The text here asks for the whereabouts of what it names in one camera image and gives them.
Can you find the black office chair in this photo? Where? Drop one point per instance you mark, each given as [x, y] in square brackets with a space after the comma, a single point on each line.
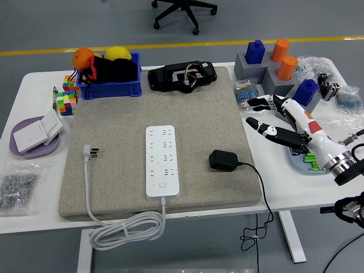
[195, 30]

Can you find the white-edged puzzle cube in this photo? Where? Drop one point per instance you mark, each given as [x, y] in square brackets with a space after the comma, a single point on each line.
[66, 103]

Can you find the grey-brown mat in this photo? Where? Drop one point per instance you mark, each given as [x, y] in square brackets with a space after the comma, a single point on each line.
[113, 128]

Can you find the orange-sided puzzle cube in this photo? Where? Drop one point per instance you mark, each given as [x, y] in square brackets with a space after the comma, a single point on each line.
[69, 83]

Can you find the black table control panel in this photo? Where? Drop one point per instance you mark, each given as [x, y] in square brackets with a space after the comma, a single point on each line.
[327, 210]

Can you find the large white wall switch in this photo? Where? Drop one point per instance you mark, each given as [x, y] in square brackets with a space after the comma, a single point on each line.
[29, 138]

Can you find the white table leg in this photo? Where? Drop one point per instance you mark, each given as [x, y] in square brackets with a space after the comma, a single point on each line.
[293, 241]
[84, 256]

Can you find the orange fruit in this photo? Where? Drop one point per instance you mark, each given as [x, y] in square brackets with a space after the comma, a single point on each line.
[81, 58]

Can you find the small yellow fruit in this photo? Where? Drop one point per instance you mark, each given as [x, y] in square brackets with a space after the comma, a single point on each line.
[98, 55]

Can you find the small white wall switch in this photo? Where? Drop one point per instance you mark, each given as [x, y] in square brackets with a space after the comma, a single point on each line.
[52, 126]

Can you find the pile of green cylinders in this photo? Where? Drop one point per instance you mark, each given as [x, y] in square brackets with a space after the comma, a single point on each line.
[310, 159]

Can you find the black pouch with red trim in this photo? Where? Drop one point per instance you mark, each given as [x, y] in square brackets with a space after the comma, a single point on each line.
[119, 71]

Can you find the light blue tray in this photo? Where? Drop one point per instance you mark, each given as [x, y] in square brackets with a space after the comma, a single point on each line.
[301, 166]

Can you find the blue plastic bin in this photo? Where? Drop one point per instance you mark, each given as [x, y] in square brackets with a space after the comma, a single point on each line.
[113, 89]

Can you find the white power strip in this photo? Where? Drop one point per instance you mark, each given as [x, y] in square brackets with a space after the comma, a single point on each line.
[162, 170]

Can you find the orange cylinder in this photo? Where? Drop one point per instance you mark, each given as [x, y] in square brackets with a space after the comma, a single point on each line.
[280, 49]
[287, 68]

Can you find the silver pen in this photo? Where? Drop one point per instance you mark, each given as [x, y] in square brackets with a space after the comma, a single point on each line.
[54, 99]

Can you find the large yellow lemon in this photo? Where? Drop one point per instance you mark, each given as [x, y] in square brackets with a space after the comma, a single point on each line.
[116, 52]

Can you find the black plug adapter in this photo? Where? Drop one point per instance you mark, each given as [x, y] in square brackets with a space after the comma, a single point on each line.
[223, 160]

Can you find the clear bag of metal nuts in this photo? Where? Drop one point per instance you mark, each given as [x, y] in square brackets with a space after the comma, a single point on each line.
[17, 187]

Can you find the blue peg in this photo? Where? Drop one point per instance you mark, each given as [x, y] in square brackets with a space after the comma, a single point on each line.
[304, 91]
[254, 52]

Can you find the large crumpled clear bag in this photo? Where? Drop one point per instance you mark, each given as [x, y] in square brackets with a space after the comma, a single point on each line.
[312, 65]

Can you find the purple tray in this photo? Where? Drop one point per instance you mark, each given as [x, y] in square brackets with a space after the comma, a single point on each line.
[37, 153]

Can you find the clear bag of striped resistors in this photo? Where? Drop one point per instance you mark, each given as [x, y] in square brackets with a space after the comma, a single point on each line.
[246, 91]

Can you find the black cylindrical capacitor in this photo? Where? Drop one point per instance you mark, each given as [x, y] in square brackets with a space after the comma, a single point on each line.
[333, 91]
[325, 88]
[322, 77]

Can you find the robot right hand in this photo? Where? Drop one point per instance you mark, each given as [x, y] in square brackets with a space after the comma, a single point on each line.
[315, 135]

